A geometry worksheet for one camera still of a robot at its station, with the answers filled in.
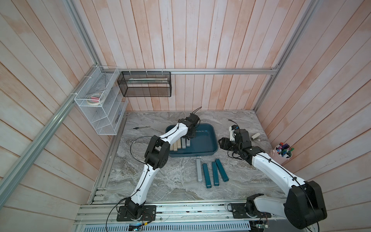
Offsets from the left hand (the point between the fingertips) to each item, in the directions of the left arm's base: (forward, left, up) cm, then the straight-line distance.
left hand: (189, 136), depth 102 cm
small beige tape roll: (0, -47, +1) cm, 47 cm away
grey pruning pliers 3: (-25, -5, 0) cm, 26 cm away
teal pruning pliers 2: (-30, -15, -1) cm, 34 cm away
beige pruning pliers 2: (-9, +10, +1) cm, 13 cm away
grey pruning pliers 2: (-6, +1, +1) cm, 6 cm away
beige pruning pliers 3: (-8, +7, +2) cm, 11 cm away
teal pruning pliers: (-29, -10, 0) cm, 30 cm away
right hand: (-10, -20, +11) cm, 25 cm away
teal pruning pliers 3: (-29, -21, -1) cm, 35 cm away
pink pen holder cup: (-18, -54, +9) cm, 58 cm away
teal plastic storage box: (-4, -12, -2) cm, 13 cm away
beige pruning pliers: (-10, +12, +1) cm, 16 cm away
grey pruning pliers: (-6, +4, +1) cm, 7 cm away
